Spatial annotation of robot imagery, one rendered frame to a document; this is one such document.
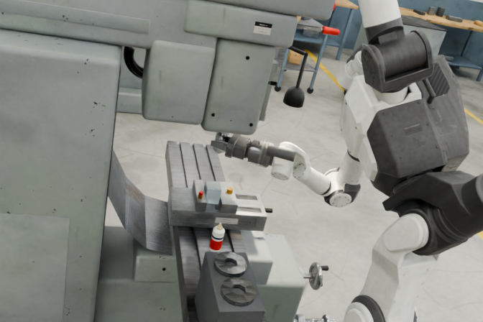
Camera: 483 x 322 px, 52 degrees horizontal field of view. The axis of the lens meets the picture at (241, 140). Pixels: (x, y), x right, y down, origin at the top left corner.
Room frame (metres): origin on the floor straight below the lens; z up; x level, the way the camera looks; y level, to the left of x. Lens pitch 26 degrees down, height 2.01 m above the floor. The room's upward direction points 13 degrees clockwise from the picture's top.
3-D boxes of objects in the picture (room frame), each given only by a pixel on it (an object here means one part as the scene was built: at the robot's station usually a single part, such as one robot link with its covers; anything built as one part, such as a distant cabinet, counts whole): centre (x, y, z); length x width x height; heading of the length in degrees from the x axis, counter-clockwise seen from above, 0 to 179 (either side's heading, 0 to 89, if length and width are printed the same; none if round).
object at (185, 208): (1.54, 0.03, 0.99); 0.35 x 0.15 x 0.11; 106
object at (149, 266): (1.55, 0.07, 0.79); 0.50 x 0.35 x 0.12; 107
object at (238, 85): (1.55, 0.07, 1.47); 0.21 x 0.19 x 0.32; 17
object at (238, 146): (1.54, -0.02, 1.23); 0.13 x 0.12 x 0.10; 172
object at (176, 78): (1.50, 0.26, 1.47); 0.24 x 0.19 x 0.26; 17
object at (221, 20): (1.54, 0.11, 1.68); 0.34 x 0.24 x 0.10; 107
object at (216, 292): (1.02, -0.06, 1.03); 0.22 x 0.12 x 0.20; 19
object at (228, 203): (1.55, 0.01, 1.02); 0.15 x 0.06 x 0.04; 16
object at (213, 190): (1.53, 0.06, 1.04); 0.06 x 0.05 x 0.06; 16
